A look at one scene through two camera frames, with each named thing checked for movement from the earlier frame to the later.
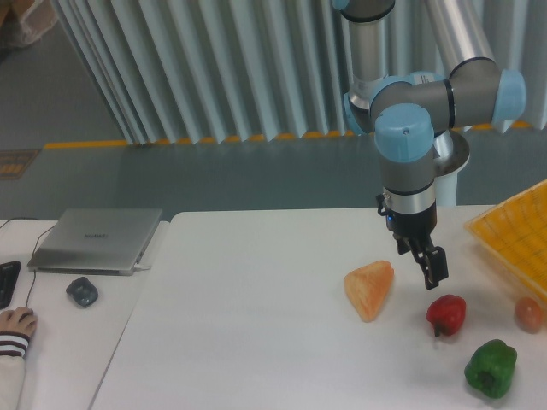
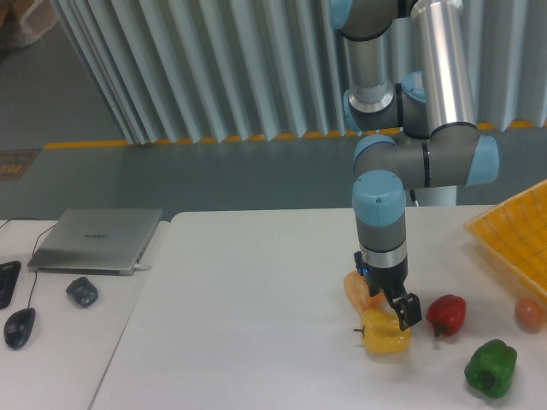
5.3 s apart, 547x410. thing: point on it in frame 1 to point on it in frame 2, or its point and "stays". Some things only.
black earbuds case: x=82 y=291 stays
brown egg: x=528 y=313 stays
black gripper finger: x=438 y=267 to x=408 y=308
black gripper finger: x=421 y=257 to x=391 y=300
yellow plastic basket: x=517 y=227 stays
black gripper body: x=417 y=225 to x=389 y=280
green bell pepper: x=491 y=368 stays
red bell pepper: x=447 y=313 stays
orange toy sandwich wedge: x=368 y=285 stays
